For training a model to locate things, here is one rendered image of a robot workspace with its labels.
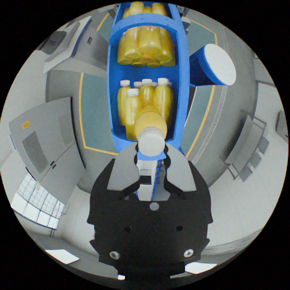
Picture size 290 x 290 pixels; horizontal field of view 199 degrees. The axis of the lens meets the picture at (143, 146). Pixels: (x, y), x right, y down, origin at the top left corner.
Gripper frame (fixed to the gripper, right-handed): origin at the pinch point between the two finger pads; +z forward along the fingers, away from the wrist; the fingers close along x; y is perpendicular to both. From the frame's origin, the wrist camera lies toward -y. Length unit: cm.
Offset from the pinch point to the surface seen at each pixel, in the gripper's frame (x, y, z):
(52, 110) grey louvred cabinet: -157, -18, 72
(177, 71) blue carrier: 11.6, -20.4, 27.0
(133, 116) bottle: -5.4, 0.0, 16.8
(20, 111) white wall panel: -277, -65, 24
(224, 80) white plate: 42, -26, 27
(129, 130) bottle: -7.2, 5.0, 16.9
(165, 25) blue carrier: 3.7, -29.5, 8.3
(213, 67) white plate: 32, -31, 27
